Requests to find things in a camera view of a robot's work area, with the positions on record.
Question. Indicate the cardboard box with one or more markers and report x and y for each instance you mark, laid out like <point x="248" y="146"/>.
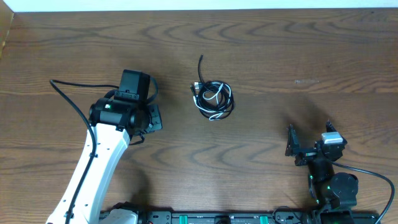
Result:
<point x="6" y="19"/>

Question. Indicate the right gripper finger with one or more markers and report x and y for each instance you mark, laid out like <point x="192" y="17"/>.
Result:
<point x="329" y="127"/>
<point x="293" y="144"/>

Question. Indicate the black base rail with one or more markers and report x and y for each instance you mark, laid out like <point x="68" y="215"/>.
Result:
<point x="279" y="216"/>

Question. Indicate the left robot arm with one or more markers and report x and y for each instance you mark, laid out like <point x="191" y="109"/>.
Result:
<point x="127" y="110"/>

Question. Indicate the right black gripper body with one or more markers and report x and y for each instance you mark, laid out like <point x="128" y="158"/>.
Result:
<point x="306" y="155"/>

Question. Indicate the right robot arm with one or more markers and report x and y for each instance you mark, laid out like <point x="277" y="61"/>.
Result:
<point x="335" y="193"/>

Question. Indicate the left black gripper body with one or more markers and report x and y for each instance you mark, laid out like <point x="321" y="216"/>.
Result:
<point x="155" y="119"/>

